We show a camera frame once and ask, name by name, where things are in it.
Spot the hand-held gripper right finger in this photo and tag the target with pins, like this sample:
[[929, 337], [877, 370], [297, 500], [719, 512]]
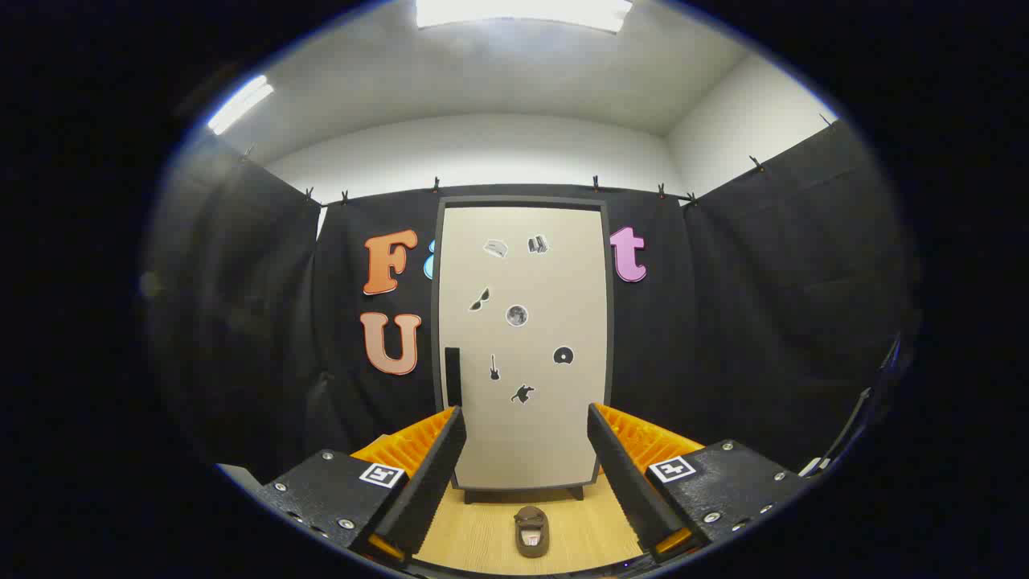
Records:
[[623, 482]]

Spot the black backdrop cloth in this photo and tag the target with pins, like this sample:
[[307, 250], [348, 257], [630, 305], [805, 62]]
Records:
[[723, 322]]

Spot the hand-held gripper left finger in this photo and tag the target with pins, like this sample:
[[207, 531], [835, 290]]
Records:
[[430, 482]]

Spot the rectangular ceiling light panel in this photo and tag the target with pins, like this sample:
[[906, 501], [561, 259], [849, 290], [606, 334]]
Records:
[[522, 12]]

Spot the long ceiling light strip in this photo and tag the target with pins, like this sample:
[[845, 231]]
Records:
[[239, 104]]

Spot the dark grey shoe cabinet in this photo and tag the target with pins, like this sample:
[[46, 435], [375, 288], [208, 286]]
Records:
[[522, 200]]

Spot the brown knitted shoe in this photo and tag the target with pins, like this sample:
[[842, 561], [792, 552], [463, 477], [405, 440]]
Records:
[[531, 539]]

